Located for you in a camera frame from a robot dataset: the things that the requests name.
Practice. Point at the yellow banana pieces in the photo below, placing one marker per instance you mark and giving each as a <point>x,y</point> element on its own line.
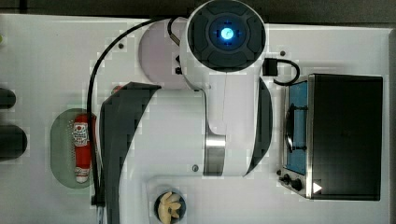
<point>168,207</point>

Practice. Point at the black toaster oven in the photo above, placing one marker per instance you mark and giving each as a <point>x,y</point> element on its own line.
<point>332,137</point>

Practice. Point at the black cylinder cup lower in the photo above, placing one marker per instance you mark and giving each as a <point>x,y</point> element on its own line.
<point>13,142</point>

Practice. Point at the red tomato toy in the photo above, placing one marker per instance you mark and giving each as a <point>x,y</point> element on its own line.
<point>116,89</point>

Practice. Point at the black cylinder cup upper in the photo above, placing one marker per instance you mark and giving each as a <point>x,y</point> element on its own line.
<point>7,98</point>

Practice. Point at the black cylinder cup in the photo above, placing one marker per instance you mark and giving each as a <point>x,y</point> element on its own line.
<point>13,142</point>
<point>7,98</point>

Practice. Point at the red plush ketchup bottle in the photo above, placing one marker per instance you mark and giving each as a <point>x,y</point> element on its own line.
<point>82,146</point>

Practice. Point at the grey round plate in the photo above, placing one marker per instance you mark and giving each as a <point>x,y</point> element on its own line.
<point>158,54</point>

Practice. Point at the blue bowl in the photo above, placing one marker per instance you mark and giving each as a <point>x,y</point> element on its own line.
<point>181,211</point>

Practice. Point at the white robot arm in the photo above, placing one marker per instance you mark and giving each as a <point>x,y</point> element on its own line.
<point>157,142</point>

